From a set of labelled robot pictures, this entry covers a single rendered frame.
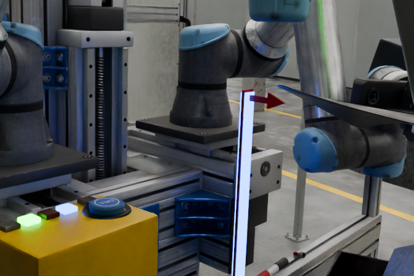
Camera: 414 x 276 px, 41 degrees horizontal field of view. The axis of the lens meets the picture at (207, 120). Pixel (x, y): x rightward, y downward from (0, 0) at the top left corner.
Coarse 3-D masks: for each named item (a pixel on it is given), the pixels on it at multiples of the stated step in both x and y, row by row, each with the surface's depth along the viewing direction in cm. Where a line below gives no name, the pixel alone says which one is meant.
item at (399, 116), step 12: (300, 96) 71; (312, 96) 63; (324, 108) 77; (336, 108) 74; (348, 108) 72; (360, 108) 62; (372, 108) 64; (384, 108) 66; (396, 108) 68; (348, 120) 80; (360, 120) 79; (372, 120) 77; (384, 120) 76; (396, 120) 60; (408, 120) 60
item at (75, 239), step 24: (72, 216) 61; (96, 216) 61; (120, 216) 61; (144, 216) 62; (0, 240) 55; (24, 240) 55; (48, 240) 55; (72, 240) 55; (96, 240) 56; (120, 240) 59; (144, 240) 62; (0, 264) 55; (24, 264) 52; (48, 264) 52; (72, 264) 54; (96, 264) 57; (120, 264) 59; (144, 264) 62
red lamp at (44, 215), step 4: (40, 212) 61; (44, 212) 61; (48, 212) 61; (52, 212) 61; (56, 212) 61; (40, 216) 60; (44, 216) 60; (48, 216) 60; (52, 216) 60; (56, 216) 61
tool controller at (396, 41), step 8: (384, 40) 124; (392, 40) 126; (384, 48) 124; (392, 48) 123; (400, 48) 122; (376, 56) 126; (384, 56) 125; (392, 56) 123; (400, 56) 122; (376, 64) 126; (384, 64) 125; (392, 64) 124; (400, 64) 123; (368, 72) 128
